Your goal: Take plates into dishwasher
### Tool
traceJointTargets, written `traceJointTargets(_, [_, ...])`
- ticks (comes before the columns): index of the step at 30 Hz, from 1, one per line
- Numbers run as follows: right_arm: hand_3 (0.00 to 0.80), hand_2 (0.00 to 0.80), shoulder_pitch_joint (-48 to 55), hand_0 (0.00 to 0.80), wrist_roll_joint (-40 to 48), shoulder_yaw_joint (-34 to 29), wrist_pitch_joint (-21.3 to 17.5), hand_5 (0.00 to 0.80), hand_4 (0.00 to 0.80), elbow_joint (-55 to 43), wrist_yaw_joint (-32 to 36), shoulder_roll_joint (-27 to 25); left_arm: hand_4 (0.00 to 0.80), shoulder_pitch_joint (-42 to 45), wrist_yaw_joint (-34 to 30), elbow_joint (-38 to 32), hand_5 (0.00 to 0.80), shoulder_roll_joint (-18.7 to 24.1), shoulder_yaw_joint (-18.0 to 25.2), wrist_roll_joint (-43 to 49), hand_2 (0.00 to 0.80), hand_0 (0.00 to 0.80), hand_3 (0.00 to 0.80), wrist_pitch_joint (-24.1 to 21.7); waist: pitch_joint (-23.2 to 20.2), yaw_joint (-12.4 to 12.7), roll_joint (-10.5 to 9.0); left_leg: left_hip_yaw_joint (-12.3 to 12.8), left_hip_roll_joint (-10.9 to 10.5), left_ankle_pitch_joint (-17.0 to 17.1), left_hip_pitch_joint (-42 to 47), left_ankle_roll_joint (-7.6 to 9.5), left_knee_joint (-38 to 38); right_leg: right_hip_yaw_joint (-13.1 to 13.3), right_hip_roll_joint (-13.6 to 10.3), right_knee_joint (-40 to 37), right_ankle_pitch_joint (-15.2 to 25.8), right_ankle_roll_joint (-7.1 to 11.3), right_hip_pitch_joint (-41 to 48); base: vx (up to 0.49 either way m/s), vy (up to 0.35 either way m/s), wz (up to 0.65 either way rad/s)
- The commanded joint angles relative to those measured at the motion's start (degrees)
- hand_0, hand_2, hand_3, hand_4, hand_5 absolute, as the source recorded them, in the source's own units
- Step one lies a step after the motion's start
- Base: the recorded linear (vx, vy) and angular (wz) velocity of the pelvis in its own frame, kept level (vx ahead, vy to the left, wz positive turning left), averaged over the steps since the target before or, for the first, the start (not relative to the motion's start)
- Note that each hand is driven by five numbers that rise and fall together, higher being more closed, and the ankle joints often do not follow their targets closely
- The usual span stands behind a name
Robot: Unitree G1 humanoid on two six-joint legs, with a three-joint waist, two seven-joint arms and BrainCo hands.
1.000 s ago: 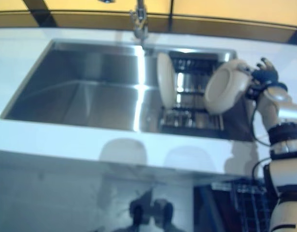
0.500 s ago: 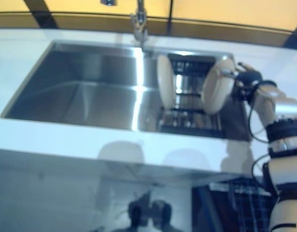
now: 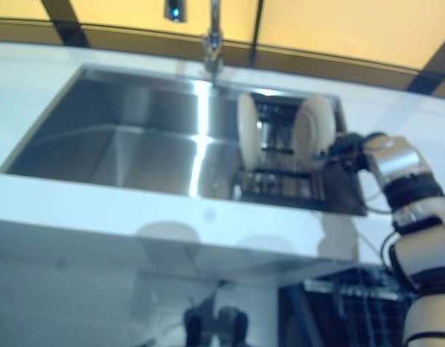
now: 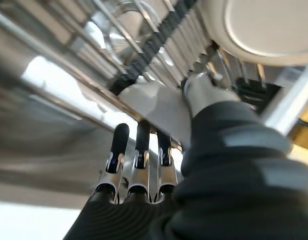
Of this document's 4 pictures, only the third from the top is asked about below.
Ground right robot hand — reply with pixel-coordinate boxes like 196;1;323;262
321;132;372;175

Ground black dish drying rack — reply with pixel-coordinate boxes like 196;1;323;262
231;93;329;203

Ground right black robot foot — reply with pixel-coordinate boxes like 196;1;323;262
218;305;250;347

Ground cream round plate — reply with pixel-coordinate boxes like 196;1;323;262
237;93;263;169
292;94;336;168

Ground left black robot foot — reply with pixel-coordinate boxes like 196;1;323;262
184;306;216;347

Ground black wire dishwasher rack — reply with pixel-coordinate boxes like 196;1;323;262
303;266;415;347

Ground stainless steel sink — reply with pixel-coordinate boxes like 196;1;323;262
0;63;368;218

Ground black robot foot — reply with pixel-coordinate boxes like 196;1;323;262
184;306;216;347
218;305;250;347

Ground white cabinet door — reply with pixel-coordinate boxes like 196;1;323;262
215;258;281;347
0;249;219;347

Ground chrome gooseneck kitchen faucet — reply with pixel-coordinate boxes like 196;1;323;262
163;0;225;85

